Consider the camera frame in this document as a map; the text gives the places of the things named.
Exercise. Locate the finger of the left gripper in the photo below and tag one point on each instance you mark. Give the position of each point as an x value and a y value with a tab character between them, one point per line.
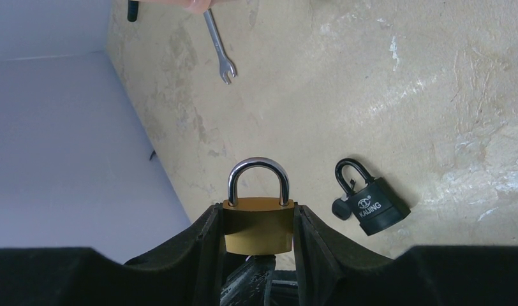
251	283
284	288

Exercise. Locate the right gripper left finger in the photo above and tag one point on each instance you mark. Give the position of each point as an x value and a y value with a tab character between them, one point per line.
186	269

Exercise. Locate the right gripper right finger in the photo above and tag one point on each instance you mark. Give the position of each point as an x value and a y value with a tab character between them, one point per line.
326	260

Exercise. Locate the brass padlock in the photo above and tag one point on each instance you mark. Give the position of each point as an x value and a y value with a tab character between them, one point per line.
258	226

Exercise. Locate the black padlock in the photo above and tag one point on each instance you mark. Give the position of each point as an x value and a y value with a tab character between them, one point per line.
376	206

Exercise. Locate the silver open-end wrench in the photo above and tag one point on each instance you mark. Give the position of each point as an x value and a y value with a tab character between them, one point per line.
226	66

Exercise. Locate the pink plastic toolbox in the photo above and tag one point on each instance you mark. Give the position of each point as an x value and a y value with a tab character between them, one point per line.
192	6

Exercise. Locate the blue handled pliers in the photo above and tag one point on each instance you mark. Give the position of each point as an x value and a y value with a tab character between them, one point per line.
132	14

